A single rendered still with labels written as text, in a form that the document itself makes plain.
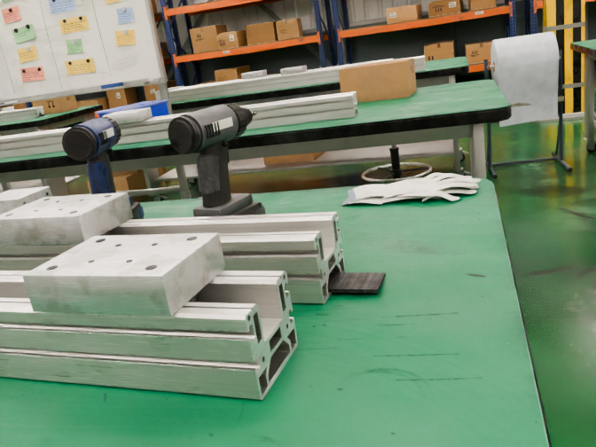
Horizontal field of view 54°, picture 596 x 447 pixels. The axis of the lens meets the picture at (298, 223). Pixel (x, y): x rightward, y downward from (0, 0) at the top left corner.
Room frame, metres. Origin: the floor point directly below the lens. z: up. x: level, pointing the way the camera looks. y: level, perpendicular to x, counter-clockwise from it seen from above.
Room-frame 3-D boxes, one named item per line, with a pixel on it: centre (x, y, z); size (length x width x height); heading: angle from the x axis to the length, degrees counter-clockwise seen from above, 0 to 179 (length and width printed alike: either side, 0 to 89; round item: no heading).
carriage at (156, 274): (0.56, 0.18, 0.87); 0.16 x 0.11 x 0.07; 68
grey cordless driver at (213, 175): (0.97, 0.10, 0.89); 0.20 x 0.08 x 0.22; 146
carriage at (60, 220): (0.83, 0.34, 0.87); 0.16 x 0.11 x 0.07; 68
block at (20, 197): (1.13, 0.55, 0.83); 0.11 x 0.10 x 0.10; 161
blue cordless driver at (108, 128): (1.08, 0.33, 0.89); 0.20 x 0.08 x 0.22; 175
